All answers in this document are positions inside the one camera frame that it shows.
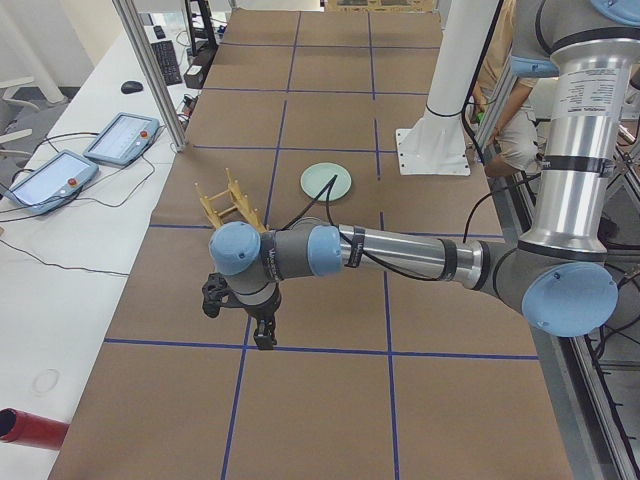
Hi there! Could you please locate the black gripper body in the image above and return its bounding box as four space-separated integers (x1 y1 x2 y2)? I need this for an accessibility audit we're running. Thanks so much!
245 287 281 322

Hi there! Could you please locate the pale green plate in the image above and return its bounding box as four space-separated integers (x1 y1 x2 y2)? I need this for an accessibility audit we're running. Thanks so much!
300 162 352 201

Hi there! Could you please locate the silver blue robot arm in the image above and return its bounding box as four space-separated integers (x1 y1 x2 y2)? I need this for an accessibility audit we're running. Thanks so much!
202 1 639 350

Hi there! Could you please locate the wooden dish rack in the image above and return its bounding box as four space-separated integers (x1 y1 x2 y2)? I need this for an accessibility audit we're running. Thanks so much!
194 168 267 233

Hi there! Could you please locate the far teach pendant tablet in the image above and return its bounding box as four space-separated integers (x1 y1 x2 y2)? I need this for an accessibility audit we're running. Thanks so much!
83 112 160 166

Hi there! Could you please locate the teach pendant tablet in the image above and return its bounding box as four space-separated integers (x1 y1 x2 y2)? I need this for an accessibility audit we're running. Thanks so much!
5 150 99 214
83 112 160 166

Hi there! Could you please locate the near teach pendant tablet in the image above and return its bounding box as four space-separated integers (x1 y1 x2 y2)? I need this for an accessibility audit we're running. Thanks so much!
5 150 99 214

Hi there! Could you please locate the dark box on desk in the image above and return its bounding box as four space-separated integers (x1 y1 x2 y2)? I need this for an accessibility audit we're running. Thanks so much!
183 65 204 89

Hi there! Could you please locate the black computer mouse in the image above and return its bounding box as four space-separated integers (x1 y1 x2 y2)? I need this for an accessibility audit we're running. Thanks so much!
120 80 144 95

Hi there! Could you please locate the red cylinder tube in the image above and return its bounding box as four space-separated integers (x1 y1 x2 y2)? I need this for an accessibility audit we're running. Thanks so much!
1 408 69 450

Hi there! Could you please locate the black keyboard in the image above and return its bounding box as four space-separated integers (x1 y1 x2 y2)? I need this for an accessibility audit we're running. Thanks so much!
150 40 182 85

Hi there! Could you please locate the seated person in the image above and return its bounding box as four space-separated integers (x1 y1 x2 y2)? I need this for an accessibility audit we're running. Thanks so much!
472 1 539 178

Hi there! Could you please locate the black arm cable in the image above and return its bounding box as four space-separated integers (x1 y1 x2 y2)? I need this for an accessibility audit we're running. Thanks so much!
279 173 541 282

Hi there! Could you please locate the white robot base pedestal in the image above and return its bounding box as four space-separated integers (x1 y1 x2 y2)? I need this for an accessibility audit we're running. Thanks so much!
396 0 501 176

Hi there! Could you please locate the aluminium frame post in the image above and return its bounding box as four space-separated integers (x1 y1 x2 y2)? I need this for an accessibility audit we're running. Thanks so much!
112 0 186 152

